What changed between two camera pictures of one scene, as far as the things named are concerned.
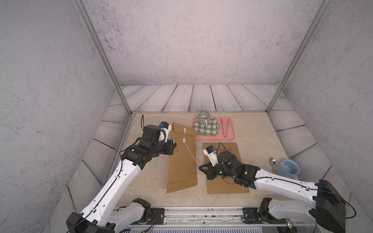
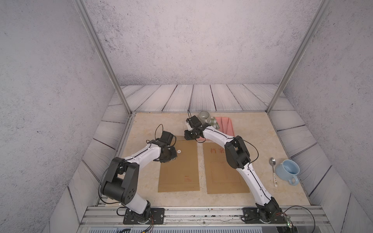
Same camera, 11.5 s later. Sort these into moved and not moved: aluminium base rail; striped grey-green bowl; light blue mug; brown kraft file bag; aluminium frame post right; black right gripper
Moved: brown kraft file bag; black right gripper
Not moved: aluminium base rail; light blue mug; aluminium frame post right; striped grey-green bowl
